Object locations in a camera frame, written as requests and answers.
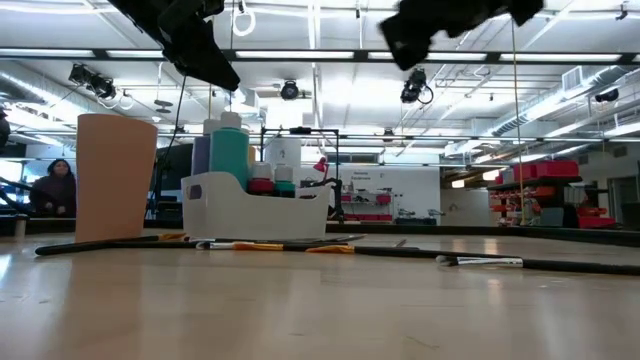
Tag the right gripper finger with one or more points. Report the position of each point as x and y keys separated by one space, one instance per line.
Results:
x=407 y=42

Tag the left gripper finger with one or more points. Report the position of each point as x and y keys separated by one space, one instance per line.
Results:
x=220 y=57
x=205 y=67

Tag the large lavender paint bottle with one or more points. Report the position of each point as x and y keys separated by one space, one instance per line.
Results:
x=200 y=155

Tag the large turquoise paint bottle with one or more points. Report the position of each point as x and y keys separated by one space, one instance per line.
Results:
x=229 y=155

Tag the large yellow paint bottle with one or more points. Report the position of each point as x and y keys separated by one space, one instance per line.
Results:
x=252 y=156

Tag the small red paint bottle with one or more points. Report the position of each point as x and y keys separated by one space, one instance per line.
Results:
x=261 y=186

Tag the small dark teal paint bottle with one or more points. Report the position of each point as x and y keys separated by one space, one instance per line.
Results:
x=285 y=187

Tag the white plastic caddy bin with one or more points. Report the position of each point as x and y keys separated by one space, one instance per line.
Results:
x=250 y=215

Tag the black paintbrush silver ferrule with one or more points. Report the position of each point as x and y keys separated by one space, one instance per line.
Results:
x=490 y=261
x=200 y=240
x=217 y=245

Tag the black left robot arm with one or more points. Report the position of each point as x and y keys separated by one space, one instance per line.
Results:
x=4 y=132

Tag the black background robot arm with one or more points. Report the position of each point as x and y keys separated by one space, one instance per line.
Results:
x=337 y=195

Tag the black overhead light bar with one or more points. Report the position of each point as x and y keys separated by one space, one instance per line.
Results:
x=365 y=55

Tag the black monitor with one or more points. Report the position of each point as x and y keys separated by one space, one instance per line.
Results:
x=175 y=170

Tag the red desk lamp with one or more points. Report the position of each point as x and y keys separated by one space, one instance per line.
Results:
x=320 y=165

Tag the red bin shelf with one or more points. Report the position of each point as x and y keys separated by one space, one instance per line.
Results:
x=545 y=170

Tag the long black orange-bristle paintbrush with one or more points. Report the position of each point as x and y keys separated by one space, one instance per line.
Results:
x=100 y=246

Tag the black ceiling camera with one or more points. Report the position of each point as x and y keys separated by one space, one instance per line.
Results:
x=607 y=95
x=289 y=91
x=414 y=85
x=102 y=86

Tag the black metal frame stand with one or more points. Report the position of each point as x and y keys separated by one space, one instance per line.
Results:
x=300 y=130

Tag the white wall-mounted machine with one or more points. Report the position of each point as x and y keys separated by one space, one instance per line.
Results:
x=287 y=150

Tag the white short post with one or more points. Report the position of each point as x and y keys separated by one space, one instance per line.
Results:
x=20 y=230

